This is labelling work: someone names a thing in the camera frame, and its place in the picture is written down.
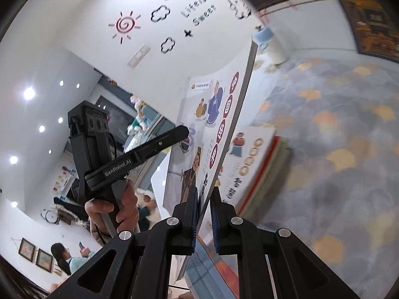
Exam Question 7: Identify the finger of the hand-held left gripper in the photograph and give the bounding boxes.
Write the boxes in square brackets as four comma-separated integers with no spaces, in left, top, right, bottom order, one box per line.
[125,125,190,166]

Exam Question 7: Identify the stack of books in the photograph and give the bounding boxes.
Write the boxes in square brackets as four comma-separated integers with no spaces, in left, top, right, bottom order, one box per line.
[218,126,292,217]

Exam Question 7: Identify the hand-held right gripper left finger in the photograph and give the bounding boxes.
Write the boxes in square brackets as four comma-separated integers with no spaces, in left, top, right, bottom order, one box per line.
[48,190,201,299]

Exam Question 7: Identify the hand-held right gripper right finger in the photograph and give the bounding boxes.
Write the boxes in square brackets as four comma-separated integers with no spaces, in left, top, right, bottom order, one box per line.
[209,187,362,299]

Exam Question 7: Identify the white book red circles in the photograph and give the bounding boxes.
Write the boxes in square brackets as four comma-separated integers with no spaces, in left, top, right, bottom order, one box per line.
[162,40,259,284]

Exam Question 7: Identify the framed wall picture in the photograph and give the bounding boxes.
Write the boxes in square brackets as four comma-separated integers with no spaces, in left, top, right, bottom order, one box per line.
[18,237,35,262]
[35,247,54,273]

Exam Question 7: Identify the white bookshelf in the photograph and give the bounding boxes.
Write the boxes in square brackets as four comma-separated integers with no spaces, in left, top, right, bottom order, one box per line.
[237,0,399,57]

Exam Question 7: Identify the white wall switch panel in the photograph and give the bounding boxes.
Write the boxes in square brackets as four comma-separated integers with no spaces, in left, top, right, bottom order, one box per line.
[127,45,151,68]

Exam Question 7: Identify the dark ornate encyclopedia book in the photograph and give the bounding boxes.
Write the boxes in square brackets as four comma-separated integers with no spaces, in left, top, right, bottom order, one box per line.
[326,0,399,63]

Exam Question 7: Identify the pile of plush toys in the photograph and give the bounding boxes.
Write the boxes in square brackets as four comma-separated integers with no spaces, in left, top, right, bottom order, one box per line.
[128,95,153,133]

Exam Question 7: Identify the person's left hand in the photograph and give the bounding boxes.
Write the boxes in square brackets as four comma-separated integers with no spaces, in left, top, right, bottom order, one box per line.
[85,181,139,237]

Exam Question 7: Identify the white bottle blue lid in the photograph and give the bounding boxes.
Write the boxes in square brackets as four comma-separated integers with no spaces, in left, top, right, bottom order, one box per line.
[252,25,289,66]

